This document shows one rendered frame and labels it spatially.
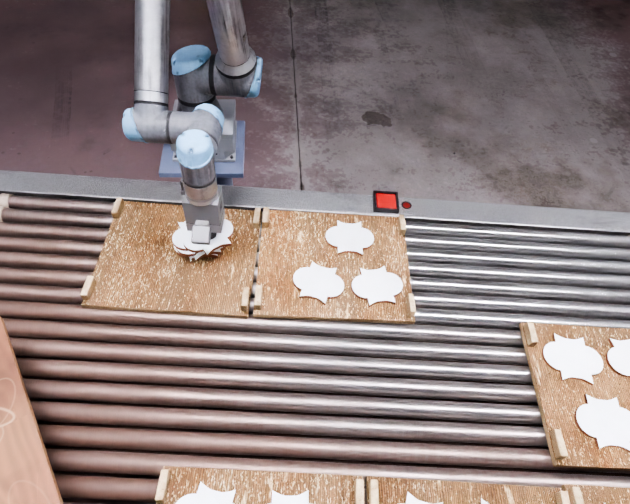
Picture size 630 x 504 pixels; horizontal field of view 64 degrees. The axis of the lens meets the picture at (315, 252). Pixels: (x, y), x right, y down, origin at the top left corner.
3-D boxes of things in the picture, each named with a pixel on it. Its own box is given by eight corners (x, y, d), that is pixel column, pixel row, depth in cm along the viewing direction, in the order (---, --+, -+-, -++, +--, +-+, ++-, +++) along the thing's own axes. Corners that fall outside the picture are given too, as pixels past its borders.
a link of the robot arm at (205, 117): (176, 98, 117) (164, 129, 111) (224, 101, 117) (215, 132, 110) (182, 125, 123) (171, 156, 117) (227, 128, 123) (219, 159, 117)
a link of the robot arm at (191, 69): (181, 81, 160) (173, 39, 149) (223, 83, 159) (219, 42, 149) (171, 102, 152) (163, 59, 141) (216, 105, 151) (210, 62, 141)
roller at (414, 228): (0, 200, 150) (-7, 189, 146) (638, 242, 157) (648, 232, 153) (-7, 213, 147) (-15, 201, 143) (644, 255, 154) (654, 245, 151)
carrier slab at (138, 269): (120, 203, 147) (119, 200, 145) (262, 214, 148) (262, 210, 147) (82, 308, 126) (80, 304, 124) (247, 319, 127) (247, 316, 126)
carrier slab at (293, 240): (263, 213, 148) (263, 209, 147) (401, 220, 150) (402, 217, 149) (253, 317, 127) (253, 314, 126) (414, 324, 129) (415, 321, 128)
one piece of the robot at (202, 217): (172, 208, 112) (182, 252, 125) (212, 211, 112) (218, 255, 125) (182, 170, 119) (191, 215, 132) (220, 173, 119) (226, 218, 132)
